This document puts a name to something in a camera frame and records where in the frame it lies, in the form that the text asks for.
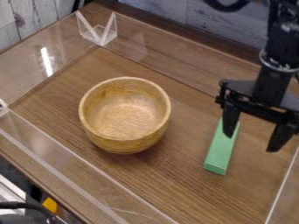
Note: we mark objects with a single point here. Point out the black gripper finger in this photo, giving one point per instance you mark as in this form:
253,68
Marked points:
286,128
232,114

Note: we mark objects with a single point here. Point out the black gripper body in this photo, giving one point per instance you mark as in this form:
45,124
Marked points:
264,97

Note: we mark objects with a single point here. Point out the green rectangular block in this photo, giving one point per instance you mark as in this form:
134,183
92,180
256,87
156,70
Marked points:
221,150

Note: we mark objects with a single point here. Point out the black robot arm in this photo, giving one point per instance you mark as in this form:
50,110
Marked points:
281,53

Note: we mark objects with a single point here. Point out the brown wooden bowl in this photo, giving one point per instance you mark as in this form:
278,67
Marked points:
125,114

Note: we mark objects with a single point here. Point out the yellow and black device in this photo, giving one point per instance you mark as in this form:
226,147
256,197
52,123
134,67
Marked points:
56,208

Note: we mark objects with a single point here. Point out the clear acrylic corner bracket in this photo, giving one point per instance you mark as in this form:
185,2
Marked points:
100,34

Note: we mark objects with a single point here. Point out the clear acrylic tray wall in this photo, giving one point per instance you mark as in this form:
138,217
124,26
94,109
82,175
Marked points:
90,194

